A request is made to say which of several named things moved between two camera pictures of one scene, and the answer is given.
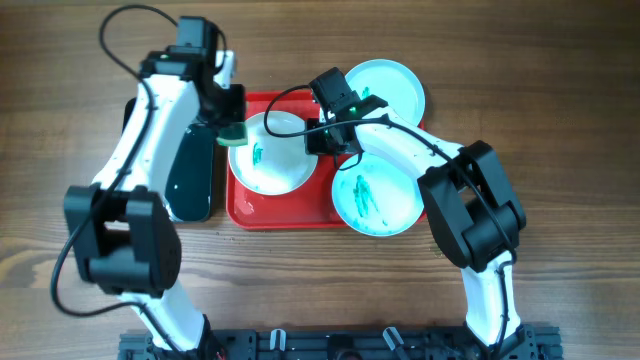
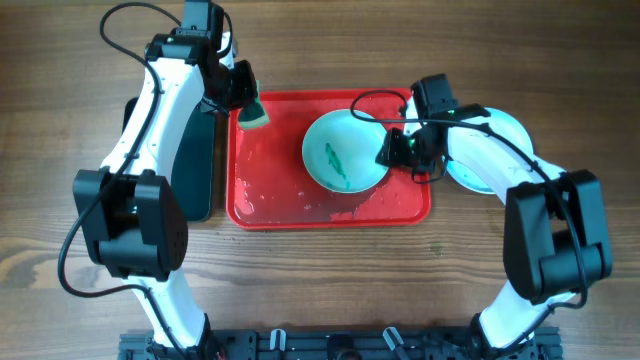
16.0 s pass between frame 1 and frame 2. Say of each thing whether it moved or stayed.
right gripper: moved
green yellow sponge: moved
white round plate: moved
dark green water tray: stayed
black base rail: stayed
